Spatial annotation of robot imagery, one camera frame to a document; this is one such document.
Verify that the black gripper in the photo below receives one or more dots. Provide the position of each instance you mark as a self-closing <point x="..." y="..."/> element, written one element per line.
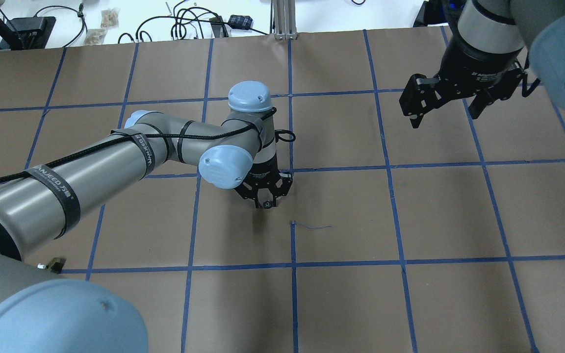
<point x="476" y="68"/>

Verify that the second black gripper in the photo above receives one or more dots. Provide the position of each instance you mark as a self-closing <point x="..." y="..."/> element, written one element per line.
<point x="263" y="176"/>

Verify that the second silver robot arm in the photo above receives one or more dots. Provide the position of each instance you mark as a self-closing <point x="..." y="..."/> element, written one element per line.
<point x="42" y="312"/>

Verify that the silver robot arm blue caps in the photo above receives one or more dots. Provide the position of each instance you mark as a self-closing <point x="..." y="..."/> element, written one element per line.
<point x="497" y="46"/>

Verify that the black power adapter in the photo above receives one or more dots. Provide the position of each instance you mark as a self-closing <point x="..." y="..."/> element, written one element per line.
<point x="426" y="14"/>

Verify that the olive curved brake shoe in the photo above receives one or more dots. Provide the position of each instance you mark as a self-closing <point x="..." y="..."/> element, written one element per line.
<point x="55" y="265"/>

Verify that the bag of small parts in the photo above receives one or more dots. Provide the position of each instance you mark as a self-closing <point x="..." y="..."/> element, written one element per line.
<point x="94" y="36"/>
<point x="110" y="18"/>

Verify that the black monitor stand base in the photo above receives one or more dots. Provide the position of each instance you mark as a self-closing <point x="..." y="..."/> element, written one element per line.
<point x="34" y="31"/>

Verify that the aluminium frame post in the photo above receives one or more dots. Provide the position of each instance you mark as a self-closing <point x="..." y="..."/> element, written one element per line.
<point x="284" y="19"/>

